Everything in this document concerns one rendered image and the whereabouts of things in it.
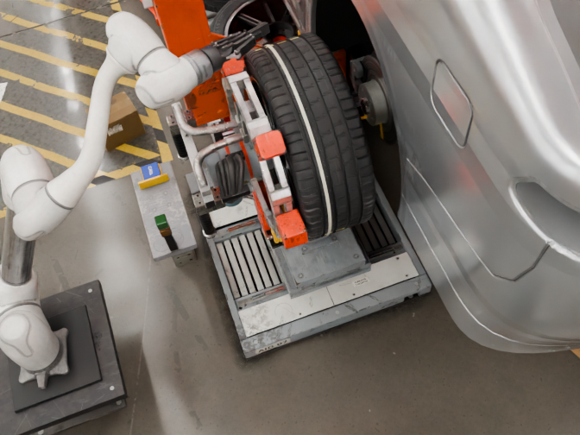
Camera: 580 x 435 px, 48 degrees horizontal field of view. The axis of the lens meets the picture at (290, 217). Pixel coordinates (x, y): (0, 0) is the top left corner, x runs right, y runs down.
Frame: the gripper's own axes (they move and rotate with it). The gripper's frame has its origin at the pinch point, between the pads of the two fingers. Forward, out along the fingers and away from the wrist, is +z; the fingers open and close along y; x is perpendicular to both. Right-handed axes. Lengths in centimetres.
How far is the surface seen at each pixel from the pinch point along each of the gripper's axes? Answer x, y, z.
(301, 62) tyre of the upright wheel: -9.6, 10.7, 5.3
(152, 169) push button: -66, -63, -21
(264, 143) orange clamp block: -19.1, 20.7, -20.7
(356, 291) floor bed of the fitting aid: -123, 9, 16
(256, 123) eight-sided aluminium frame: -18.9, 11.5, -15.6
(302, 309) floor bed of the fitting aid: -123, -2, -6
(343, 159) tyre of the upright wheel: -30.5, 32.5, -3.1
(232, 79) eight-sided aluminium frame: -13.2, -6.0, -9.0
